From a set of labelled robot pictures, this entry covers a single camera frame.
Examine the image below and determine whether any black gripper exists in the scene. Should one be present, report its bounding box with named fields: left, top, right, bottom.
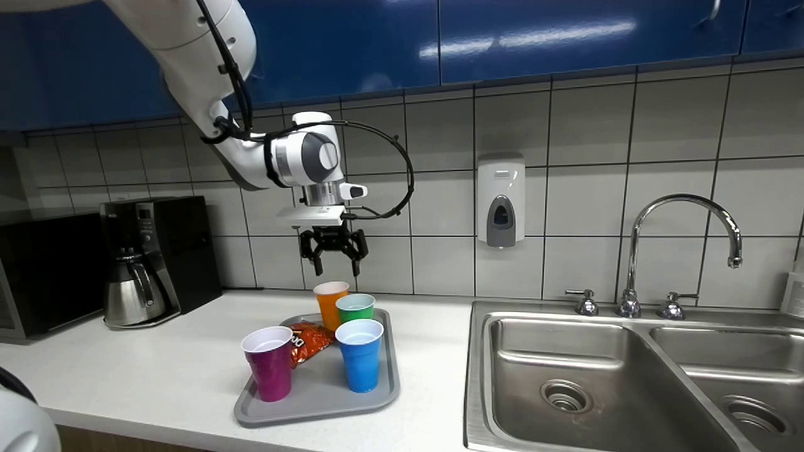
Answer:
left=297, top=222, right=372, bottom=278

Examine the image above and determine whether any orange plastic cup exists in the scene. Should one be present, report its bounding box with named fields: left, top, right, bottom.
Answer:
left=312, top=278, right=352, bottom=333

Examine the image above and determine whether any blue plastic cup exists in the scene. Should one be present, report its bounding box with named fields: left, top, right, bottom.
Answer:
left=333, top=317, right=387, bottom=394

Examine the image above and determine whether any purple plastic cup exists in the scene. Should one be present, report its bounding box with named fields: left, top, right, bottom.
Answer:
left=238, top=323, right=297, bottom=403

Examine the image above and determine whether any grey plastic tray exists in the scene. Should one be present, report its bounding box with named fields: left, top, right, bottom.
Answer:
left=230, top=305, right=401, bottom=428

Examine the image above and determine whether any green plastic cup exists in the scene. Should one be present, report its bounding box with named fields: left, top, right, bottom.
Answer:
left=333, top=291, right=379, bottom=327

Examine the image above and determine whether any orange Doritos chip bag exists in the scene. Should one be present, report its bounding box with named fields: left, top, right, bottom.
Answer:
left=286, top=320, right=336, bottom=370

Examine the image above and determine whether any black steel coffee maker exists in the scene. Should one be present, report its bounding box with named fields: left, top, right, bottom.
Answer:
left=101, top=193, right=223, bottom=332

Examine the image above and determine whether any blue upper cabinet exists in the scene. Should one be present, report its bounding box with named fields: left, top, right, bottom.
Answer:
left=0, top=0, right=804, bottom=136

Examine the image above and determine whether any wooden base cabinet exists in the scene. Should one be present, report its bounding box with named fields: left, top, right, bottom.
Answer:
left=53, top=424, right=215, bottom=452

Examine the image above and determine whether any black microwave oven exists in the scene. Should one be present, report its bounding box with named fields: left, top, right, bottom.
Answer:
left=0, top=211, right=111, bottom=345

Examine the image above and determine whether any stainless steel double sink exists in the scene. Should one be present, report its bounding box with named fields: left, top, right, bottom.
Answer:
left=462, top=298, right=804, bottom=452

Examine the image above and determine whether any chrome gooseneck faucet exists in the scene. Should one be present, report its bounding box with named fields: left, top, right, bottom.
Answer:
left=619, top=193, right=745, bottom=320

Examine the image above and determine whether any white rounded device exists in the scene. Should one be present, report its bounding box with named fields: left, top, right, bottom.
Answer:
left=0, top=365, right=62, bottom=452

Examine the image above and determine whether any clear soap bottle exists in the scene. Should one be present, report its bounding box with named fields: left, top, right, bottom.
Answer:
left=778, top=257, right=804, bottom=320

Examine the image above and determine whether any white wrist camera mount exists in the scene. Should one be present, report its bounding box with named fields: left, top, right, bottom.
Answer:
left=286, top=181, right=370, bottom=227

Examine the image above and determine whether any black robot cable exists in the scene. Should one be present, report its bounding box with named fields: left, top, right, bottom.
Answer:
left=195, top=0, right=416, bottom=221

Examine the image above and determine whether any white wall soap dispenser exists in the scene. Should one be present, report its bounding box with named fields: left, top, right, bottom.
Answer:
left=475, top=155, right=527, bottom=247

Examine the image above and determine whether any chrome faucet handle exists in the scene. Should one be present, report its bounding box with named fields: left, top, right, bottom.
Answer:
left=563, top=286, right=601, bottom=319
left=656, top=288, right=698, bottom=320

